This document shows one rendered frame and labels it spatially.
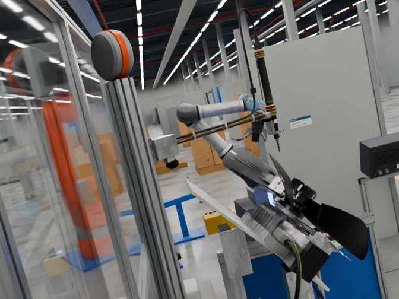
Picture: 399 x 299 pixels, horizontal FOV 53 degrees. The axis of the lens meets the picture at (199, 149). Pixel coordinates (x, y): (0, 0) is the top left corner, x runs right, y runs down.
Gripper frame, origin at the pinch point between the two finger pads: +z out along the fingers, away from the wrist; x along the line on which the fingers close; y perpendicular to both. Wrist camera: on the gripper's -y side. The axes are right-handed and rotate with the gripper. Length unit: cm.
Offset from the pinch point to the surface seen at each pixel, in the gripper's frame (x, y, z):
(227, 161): -9, 26, 56
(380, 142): 67, 9, -4
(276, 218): 15, 14, 73
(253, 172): 2, 22, 56
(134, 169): -34, 50, 98
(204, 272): -32, -206, -53
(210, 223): -16, -24, 47
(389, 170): 75, -5, 2
